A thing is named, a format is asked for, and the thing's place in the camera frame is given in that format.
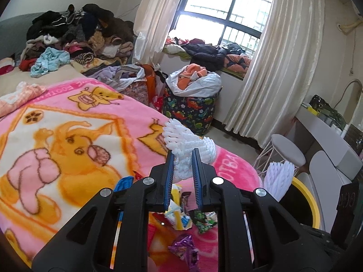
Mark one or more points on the dinosaur print laundry basket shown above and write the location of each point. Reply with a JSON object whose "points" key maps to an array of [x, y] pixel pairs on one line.
{"points": [[192, 110]]}

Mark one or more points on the dark green bag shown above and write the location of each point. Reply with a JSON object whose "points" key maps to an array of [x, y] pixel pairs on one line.
{"points": [[323, 106]]}

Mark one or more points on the black jacket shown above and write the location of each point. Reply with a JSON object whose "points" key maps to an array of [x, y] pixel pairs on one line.
{"points": [[204, 53]]}

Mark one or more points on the grey white cloth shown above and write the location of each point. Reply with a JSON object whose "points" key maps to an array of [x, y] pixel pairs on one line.
{"points": [[119, 75]]}

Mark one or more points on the cream curtain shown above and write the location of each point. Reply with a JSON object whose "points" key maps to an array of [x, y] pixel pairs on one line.
{"points": [[158, 11], [283, 62]]}

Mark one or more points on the floral fabric basket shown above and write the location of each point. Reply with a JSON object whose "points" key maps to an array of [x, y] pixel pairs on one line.
{"points": [[136, 90]]}

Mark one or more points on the red snack wrapper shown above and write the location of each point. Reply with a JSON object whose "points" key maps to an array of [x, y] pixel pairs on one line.
{"points": [[160, 218]]}

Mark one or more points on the light blue cloth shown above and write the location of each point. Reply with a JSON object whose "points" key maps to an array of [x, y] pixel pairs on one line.
{"points": [[49, 61]]}

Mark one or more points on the green snack wrapper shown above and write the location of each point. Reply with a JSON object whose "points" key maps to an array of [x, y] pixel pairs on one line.
{"points": [[202, 221]]}

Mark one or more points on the orange patterned quilt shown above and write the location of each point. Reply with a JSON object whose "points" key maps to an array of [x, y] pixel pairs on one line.
{"points": [[236, 62]]}

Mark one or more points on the blue snack wrapper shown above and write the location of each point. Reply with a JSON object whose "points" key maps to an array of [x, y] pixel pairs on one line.
{"points": [[124, 182]]}

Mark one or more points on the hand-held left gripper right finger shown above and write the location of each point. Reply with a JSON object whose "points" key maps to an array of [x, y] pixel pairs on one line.
{"points": [[195, 175]]}

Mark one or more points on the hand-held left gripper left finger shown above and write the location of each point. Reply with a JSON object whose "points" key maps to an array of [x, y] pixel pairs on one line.
{"points": [[170, 175]]}

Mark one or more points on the yellow-rimmed black trash bin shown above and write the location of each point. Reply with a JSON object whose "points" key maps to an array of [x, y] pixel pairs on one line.
{"points": [[312, 201]]}

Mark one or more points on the yellow white snack wrapper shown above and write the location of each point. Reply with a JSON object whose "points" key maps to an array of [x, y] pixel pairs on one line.
{"points": [[177, 215]]}

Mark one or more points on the pink cartoon printed blanket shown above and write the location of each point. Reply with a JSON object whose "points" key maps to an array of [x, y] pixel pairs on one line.
{"points": [[56, 113]]}

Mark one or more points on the pink checkered cloth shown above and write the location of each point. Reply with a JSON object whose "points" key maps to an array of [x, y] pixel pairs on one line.
{"points": [[19, 96]]}

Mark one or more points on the white desk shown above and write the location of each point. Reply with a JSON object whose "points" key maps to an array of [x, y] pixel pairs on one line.
{"points": [[317, 124]]}

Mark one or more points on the pile of clothes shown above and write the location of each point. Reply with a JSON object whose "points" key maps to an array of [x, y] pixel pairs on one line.
{"points": [[93, 31]]}

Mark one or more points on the purple foil wrapper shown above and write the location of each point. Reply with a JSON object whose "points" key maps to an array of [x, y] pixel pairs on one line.
{"points": [[184, 246]]}

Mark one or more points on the white foam fruit net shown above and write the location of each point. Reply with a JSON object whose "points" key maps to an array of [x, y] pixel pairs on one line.
{"points": [[279, 178], [181, 136]]}

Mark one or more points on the grey headboard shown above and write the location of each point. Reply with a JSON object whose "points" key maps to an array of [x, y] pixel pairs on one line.
{"points": [[17, 34]]}

